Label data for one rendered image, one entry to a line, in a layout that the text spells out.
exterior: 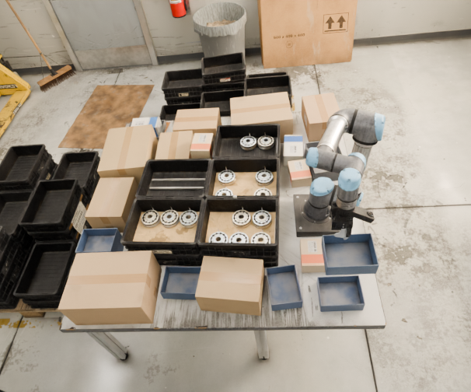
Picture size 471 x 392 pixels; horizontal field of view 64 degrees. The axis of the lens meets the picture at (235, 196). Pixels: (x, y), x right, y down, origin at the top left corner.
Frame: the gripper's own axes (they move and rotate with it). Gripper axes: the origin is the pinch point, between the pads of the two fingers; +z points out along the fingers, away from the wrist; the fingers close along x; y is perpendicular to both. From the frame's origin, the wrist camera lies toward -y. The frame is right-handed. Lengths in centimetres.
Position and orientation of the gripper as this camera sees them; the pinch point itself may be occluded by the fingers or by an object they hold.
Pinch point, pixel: (346, 236)
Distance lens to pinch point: 165.0
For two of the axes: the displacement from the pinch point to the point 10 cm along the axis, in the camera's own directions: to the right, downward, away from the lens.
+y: -9.9, 0.3, 1.2
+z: 1.1, 7.0, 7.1
